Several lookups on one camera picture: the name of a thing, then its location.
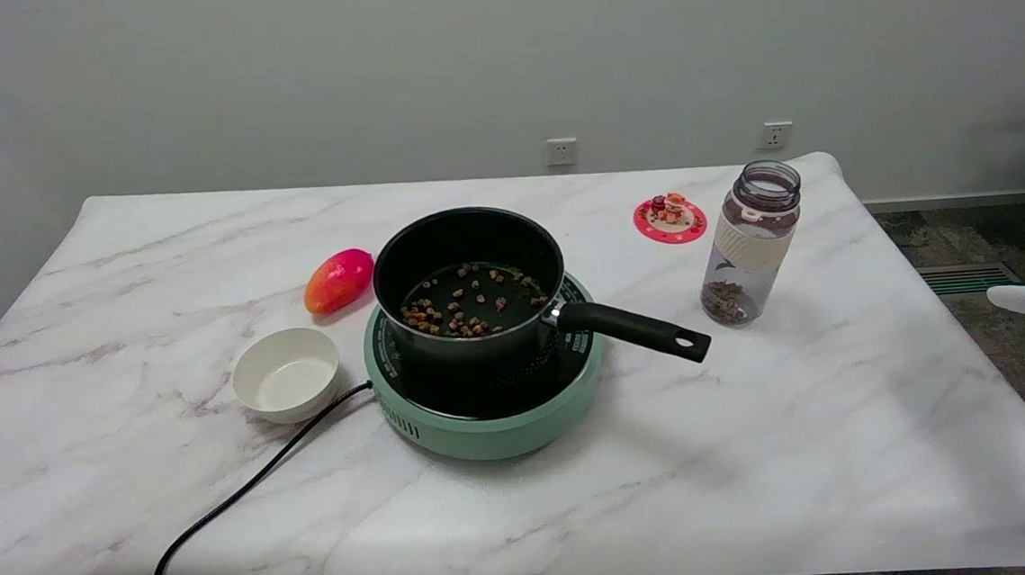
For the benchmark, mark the clear bottle with white band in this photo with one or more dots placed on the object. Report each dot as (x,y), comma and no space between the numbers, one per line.
(751,244)

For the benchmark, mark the green induction cooker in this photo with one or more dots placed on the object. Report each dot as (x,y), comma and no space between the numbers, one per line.
(486,425)

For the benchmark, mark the small orange figurine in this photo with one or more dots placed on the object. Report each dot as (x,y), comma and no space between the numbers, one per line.
(672,208)

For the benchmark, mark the white wall socket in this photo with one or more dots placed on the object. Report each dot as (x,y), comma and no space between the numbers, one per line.
(775,135)
(561,151)

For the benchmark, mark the red round coaster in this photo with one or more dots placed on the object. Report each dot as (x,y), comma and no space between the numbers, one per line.
(688,223)

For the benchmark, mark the floor vent grille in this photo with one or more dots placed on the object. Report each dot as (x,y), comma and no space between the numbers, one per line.
(967,277)

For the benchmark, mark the white bowl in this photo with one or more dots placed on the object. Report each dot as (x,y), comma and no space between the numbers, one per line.
(287,375)

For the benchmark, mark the red orange mango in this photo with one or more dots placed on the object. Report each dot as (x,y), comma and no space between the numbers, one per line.
(337,281)

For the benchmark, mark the brown food pieces in saucepan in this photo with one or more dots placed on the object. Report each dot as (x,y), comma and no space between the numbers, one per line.
(469,304)

